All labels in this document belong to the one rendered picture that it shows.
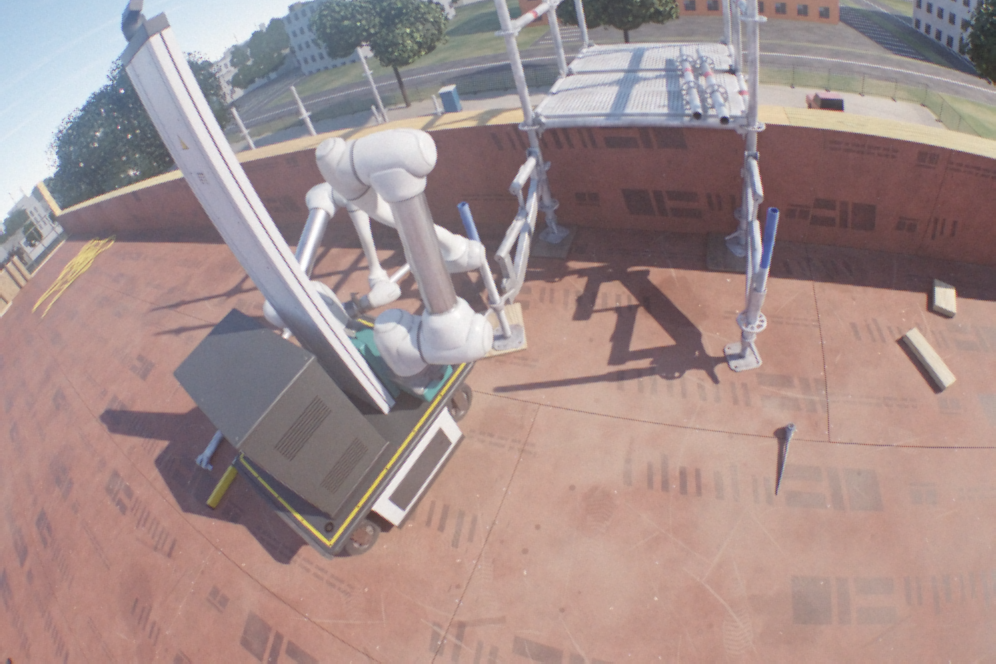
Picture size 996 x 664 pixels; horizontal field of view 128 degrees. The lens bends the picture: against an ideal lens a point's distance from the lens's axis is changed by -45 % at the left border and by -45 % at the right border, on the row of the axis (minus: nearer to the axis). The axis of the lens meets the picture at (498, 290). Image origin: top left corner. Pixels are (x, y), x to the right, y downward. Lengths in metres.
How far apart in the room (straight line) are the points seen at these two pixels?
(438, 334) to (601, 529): 0.89
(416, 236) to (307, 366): 0.46
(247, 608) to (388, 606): 0.69
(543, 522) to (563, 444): 0.33
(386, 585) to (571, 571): 0.69
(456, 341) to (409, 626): 1.06
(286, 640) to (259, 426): 1.07
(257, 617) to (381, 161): 1.84
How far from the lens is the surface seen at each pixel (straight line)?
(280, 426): 1.28
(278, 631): 2.06
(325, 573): 1.97
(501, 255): 1.95
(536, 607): 1.63
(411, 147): 1.10
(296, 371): 1.25
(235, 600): 2.24
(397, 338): 1.41
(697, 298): 2.24
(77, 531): 3.65
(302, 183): 3.76
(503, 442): 1.85
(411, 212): 1.18
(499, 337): 2.14
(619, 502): 1.69
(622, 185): 2.49
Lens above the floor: 1.60
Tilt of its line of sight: 41 degrees down
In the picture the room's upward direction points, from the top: 19 degrees counter-clockwise
